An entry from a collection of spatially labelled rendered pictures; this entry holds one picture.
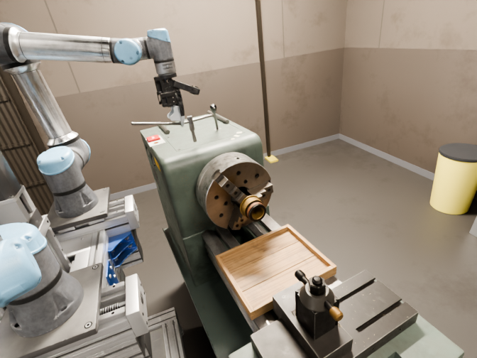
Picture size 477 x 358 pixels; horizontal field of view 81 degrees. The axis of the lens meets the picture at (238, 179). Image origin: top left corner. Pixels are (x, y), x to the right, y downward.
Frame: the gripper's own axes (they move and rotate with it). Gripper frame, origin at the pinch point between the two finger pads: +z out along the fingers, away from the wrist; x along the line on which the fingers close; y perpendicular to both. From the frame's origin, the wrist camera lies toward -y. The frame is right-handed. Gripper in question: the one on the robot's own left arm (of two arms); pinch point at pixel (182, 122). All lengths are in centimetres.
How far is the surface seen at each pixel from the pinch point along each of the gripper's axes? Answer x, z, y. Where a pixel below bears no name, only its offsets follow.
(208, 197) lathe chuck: 23.5, 24.8, 2.3
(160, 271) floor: -73, 138, 27
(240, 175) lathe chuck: 23.8, 20.1, -12.8
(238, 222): 29.7, 37.2, -6.2
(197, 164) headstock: 7.8, 16.9, -0.5
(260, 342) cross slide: 74, 41, 11
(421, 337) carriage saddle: 94, 45, -27
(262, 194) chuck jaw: 29.9, 28.4, -18.5
